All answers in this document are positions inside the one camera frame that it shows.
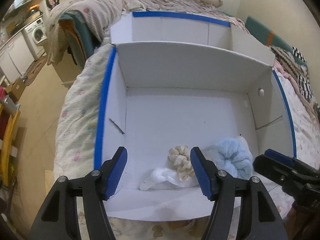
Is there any light blue fluffy scrunchie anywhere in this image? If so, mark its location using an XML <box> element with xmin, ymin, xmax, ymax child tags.
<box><xmin>202</xmin><ymin>136</ymin><xmax>253</xmax><ymax>180</ymax></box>

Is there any patterned white bed quilt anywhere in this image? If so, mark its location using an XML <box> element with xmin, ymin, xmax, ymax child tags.
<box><xmin>54</xmin><ymin>43</ymin><xmax>319</xmax><ymax>239</ymax></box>

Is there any black white striped cloth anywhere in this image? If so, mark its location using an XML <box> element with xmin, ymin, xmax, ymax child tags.
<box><xmin>269</xmin><ymin>45</ymin><xmax>320</xmax><ymax>120</ymax></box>

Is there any white kitchen cabinet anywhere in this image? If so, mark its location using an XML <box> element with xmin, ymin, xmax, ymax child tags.
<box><xmin>1</xmin><ymin>31</ymin><xmax>44</xmax><ymax>82</ymax></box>

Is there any cardboard box on floor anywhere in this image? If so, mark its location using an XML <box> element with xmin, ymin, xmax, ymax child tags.
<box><xmin>5</xmin><ymin>77</ymin><xmax>25</xmax><ymax>102</ymax></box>

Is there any white box with blue edges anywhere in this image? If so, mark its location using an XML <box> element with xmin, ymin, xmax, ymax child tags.
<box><xmin>94</xmin><ymin>11</ymin><xmax>297</xmax><ymax>222</ymax></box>

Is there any teal cushion with orange stripe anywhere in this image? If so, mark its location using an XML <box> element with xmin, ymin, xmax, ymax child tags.
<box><xmin>245</xmin><ymin>16</ymin><xmax>307</xmax><ymax>67</ymax></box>

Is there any white washing machine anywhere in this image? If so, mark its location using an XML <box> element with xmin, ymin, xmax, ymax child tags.
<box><xmin>22</xmin><ymin>17</ymin><xmax>47</xmax><ymax>47</ymax></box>

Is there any yellow wooden rack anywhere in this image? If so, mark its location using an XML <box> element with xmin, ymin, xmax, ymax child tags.
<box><xmin>1</xmin><ymin>102</ymin><xmax>21</xmax><ymax>187</ymax></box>

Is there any cream patterned scrunchie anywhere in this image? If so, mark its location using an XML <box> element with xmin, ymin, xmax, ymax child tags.
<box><xmin>168</xmin><ymin>145</ymin><xmax>195</xmax><ymax>181</ymax></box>

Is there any white fluffy soft item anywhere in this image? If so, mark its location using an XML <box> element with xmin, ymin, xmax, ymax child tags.
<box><xmin>139</xmin><ymin>168</ymin><xmax>199</xmax><ymax>191</ymax></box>

